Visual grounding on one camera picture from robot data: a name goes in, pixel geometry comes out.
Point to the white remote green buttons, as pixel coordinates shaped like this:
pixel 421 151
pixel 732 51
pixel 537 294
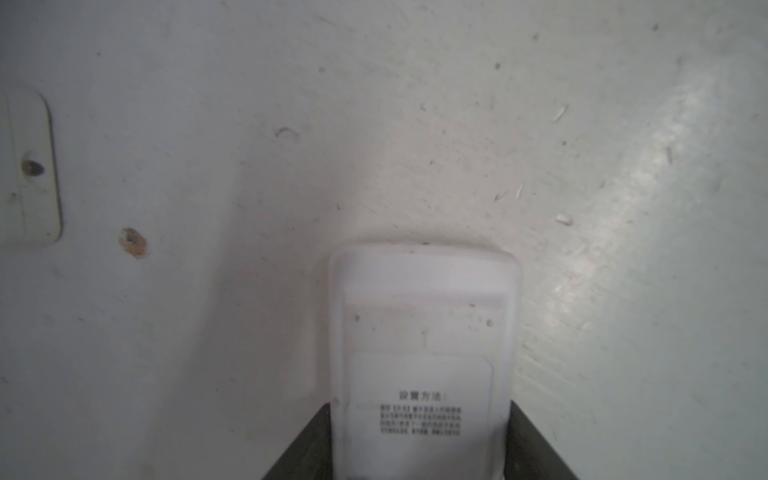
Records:
pixel 30 202

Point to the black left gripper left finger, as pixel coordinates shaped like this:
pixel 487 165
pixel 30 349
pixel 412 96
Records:
pixel 309 456

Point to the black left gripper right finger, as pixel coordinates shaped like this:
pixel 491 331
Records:
pixel 529 456

